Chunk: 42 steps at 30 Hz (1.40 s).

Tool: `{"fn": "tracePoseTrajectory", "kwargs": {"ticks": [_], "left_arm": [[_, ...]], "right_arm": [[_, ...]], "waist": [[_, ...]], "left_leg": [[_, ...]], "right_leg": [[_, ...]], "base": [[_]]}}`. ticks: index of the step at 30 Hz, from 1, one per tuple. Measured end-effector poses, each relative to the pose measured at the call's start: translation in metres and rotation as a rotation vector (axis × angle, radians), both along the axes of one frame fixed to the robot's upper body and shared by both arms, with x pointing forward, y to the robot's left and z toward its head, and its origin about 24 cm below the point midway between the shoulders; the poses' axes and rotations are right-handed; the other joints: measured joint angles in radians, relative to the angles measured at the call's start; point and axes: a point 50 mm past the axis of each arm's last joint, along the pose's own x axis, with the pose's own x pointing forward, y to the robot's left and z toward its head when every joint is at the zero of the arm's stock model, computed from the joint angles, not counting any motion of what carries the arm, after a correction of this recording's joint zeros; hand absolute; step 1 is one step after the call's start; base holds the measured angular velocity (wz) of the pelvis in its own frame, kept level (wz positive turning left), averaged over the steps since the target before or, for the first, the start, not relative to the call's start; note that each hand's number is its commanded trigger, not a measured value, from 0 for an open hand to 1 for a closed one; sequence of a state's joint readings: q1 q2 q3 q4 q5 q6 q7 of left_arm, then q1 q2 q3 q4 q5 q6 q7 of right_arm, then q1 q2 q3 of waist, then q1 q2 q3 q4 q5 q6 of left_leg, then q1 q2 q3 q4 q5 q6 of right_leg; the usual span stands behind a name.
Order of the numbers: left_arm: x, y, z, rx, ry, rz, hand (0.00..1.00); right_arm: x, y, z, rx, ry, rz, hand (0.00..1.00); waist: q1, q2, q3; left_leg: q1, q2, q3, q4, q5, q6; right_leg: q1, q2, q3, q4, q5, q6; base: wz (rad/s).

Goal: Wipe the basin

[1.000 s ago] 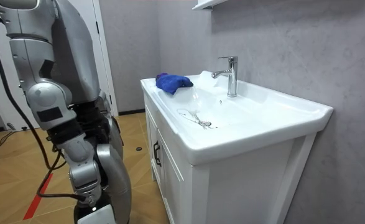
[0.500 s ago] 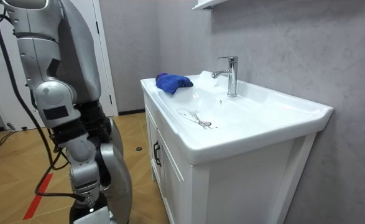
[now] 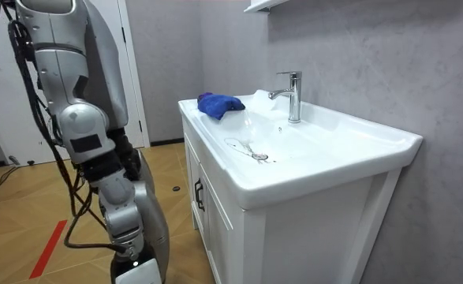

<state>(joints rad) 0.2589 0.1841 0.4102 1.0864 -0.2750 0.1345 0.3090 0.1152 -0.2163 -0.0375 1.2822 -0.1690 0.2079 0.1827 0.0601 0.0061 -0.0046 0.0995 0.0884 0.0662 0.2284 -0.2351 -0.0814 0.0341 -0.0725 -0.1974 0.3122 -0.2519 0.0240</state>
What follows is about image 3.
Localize white door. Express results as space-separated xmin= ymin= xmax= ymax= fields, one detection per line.
xmin=0 ymin=0 xmax=151 ymax=166

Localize white wall shelf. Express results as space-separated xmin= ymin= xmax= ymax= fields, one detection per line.
xmin=243 ymin=0 xmax=291 ymax=14

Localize robot body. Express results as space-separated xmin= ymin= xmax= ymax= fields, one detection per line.
xmin=73 ymin=0 xmax=130 ymax=133

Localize white sink vanity cabinet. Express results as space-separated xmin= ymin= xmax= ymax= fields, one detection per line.
xmin=177 ymin=93 xmax=424 ymax=284

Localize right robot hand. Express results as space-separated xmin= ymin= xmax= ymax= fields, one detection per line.
xmin=110 ymin=252 xmax=164 ymax=284

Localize chrome faucet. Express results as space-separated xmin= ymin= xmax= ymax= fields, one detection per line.
xmin=268 ymin=70 xmax=303 ymax=125

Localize red floor tape strip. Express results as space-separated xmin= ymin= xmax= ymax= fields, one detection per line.
xmin=28 ymin=219 xmax=69 ymax=280

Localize black cabinet handle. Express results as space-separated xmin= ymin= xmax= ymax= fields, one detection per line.
xmin=193 ymin=177 xmax=206 ymax=212

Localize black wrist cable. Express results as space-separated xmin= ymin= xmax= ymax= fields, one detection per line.
xmin=6 ymin=19 xmax=129 ymax=254

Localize robot legs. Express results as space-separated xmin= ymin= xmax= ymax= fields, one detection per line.
xmin=106 ymin=128 xmax=172 ymax=284

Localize blue cloth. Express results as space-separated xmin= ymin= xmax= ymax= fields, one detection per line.
xmin=196 ymin=92 xmax=246 ymax=121

